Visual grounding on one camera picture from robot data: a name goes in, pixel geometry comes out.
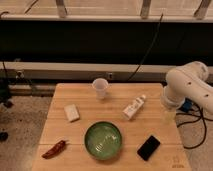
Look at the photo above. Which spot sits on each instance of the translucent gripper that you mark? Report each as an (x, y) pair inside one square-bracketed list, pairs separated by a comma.
[(169, 115)]

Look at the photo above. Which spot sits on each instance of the white sponge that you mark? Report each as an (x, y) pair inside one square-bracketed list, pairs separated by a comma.
[(71, 113)]

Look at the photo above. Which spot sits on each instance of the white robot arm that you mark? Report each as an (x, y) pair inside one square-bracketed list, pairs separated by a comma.
[(186, 81)]

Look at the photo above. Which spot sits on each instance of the green ceramic bowl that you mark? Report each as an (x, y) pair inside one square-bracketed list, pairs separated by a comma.
[(103, 140)]

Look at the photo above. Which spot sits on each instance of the blue power box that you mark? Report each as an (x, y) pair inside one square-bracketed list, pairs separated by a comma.
[(187, 105)]

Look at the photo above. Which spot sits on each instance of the white plastic bottle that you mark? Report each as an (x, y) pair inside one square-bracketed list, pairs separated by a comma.
[(132, 108)]

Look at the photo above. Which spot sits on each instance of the black smartphone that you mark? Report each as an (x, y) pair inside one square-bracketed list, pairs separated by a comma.
[(148, 148)]

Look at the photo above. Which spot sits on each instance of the red chili pepper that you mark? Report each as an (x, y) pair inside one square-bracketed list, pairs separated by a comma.
[(55, 150)]

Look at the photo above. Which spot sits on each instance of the black chair base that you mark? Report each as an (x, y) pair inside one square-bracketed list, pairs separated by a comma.
[(5, 96)]

